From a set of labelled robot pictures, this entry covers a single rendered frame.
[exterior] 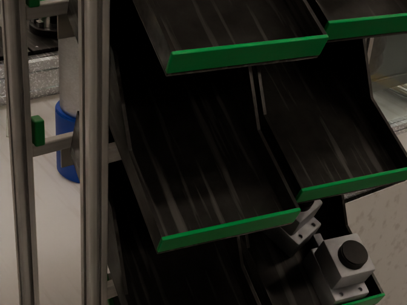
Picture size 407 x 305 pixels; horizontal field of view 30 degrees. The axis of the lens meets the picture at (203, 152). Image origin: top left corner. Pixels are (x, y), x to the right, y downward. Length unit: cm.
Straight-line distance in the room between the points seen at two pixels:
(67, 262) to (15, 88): 65
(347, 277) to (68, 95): 90
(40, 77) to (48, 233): 60
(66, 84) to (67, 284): 42
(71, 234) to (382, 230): 81
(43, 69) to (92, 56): 136
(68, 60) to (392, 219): 90
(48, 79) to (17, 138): 116
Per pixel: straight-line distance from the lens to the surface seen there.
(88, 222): 71
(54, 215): 154
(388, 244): 199
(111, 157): 69
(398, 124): 196
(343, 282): 81
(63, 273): 139
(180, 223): 65
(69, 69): 153
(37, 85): 199
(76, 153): 83
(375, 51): 174
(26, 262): 93
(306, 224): 85
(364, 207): 182
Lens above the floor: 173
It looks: 30 degrees down
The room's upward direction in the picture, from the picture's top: 5 degrees clockwise
